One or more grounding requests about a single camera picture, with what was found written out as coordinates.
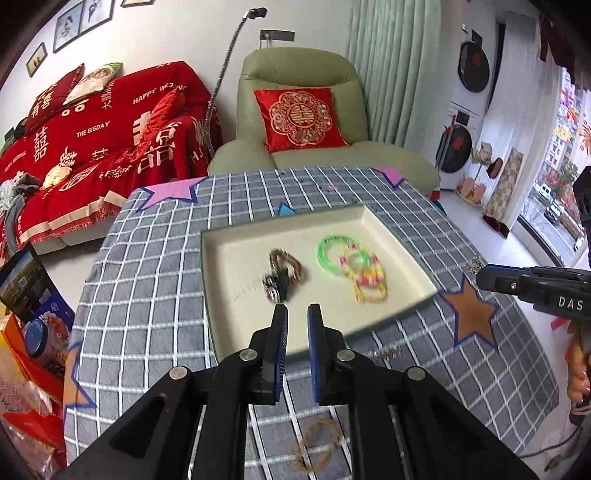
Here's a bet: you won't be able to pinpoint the pile of clothes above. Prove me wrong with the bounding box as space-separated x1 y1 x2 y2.
0 173 43 214

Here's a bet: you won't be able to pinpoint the black framed wedding photo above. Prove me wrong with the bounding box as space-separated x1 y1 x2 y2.
52 4 86 53
78 0 114 36

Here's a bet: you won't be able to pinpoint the photo printed pillow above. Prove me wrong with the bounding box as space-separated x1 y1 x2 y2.
62 62 124 106

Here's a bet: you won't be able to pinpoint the dark landscape printed box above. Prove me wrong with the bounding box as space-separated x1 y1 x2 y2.
0 242 59 325

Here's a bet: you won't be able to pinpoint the gooseneck floor stand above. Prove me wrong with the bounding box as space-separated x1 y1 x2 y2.
205 7 269 158

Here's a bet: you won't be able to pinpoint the white washing machine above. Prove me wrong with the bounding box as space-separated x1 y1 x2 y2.
436 106 486 188

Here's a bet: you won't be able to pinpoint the braided tan rope bracelet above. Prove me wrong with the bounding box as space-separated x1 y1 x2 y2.
288 414 345 474

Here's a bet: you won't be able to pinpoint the person's right hand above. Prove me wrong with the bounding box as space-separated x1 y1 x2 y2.
567 339 591 409

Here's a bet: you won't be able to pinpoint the clear plastic bags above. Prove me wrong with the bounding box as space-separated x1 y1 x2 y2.
0 364 56 462

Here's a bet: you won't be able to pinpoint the small black picture frame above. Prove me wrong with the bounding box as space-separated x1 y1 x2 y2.
25 42 48 77

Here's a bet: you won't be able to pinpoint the green shallow box tray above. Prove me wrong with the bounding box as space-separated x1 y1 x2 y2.
201 204 439 366

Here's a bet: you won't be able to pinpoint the pink yellow bead bracelet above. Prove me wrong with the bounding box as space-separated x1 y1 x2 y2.
339 247 387 289

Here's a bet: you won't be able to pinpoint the yellow cord bracelet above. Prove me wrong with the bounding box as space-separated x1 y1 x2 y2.
353 277 389 305

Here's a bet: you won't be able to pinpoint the pale green armchair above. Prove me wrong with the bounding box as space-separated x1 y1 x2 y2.
208 47 440 191

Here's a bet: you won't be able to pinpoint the brown wooden bead bracelet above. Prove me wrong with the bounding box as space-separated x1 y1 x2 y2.
269 248 304 282

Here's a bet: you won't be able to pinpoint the black hair claw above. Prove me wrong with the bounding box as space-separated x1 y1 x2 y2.
262 270 292 304

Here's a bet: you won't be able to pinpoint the checker patterned panel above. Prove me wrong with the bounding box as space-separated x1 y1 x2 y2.
482 148 525 220

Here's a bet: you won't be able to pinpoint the blue lidded can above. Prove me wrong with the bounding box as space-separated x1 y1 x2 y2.
23 318 52 359

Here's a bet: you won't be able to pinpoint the red orange gift bag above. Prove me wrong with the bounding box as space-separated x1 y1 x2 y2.
0 314 71 464

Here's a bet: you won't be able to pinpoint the red printed sofa blanket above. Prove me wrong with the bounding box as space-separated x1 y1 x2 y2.
0 60 223 246

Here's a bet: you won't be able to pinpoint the red ruffled pillow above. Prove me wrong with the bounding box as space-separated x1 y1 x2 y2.
136 88 187 156

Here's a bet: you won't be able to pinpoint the beige soft toy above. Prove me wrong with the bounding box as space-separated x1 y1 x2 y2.
41 165 75 188

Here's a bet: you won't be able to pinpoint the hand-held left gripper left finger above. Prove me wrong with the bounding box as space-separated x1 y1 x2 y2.
51 304 290 480

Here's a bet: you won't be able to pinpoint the red gold embroidered cushion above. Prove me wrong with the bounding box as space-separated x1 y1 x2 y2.
254 87 350 153

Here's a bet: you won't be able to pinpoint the blue printed bag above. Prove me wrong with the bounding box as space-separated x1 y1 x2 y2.
32 302 77 366

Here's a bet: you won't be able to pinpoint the white dryer with dark door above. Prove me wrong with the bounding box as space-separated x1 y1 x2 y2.
450 28 498 112

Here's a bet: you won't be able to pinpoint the grey checked star tablecloth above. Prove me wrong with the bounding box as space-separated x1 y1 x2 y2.
62 166 574 480

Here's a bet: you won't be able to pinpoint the red pillow with white characters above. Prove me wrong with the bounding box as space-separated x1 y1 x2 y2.
24 63 86 135

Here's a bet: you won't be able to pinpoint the pale green sofa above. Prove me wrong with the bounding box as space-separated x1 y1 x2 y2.
33 225 108 256

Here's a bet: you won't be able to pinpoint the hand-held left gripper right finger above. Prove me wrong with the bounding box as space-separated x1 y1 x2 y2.
307 303 541 480

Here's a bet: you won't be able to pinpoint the artificial flower decoration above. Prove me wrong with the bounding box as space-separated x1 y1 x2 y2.
471 141 494 178

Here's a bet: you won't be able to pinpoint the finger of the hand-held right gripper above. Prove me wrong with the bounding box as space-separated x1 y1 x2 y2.
475 264 536 298

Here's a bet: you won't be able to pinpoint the green transparent bangle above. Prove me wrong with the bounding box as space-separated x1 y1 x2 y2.
317 235 366 277

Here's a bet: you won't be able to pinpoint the pale green curtain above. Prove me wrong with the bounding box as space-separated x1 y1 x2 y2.
346 0 444 147

